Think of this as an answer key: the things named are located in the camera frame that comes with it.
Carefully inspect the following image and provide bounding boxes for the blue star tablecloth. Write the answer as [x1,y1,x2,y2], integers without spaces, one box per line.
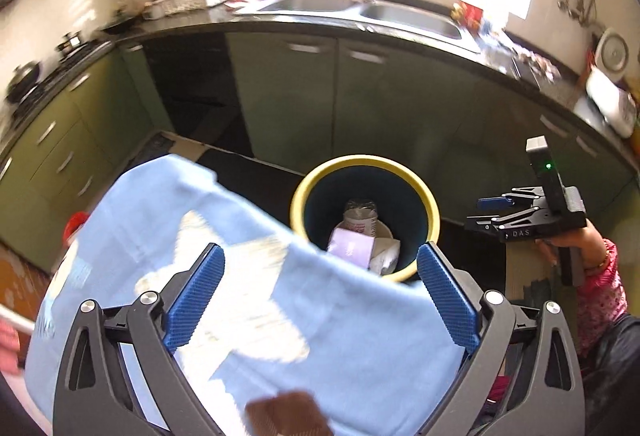
[25,155,463,435]

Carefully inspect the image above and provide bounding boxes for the steel double kitchen sink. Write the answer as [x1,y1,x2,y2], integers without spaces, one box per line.
[236,0,480,53]

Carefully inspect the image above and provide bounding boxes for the person's right hand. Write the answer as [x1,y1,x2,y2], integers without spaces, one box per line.
[535,221,608,275]

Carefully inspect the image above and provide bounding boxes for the white rice cooker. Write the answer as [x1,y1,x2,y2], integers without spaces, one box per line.
[586,67,638,138]

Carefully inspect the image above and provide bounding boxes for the brown woven coaster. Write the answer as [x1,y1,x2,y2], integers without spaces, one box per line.
[245,390,333,436]

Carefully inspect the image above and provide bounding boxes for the white dish drying rack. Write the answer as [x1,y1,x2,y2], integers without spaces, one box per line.
[142,0,228,20]

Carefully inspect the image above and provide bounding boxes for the pink patterned sleeve forearm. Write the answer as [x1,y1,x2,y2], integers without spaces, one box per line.
[577,238,628,358]

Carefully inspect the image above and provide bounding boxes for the yellow rimmed trash bin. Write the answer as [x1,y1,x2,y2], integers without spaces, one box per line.
[290,155,440,282]

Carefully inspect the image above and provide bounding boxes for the white paper trash in bin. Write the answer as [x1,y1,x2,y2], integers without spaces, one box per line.
[326,221,400,276]

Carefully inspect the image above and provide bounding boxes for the black wok on stove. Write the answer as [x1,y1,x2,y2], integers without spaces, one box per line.
[6,62,41,104]

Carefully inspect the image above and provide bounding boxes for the green kitchen cabinets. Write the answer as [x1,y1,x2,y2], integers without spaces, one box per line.
[1,32,639,269]

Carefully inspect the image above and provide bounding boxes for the crushed plastic bottle in bin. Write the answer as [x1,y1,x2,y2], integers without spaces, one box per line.
[343,199,378,237]

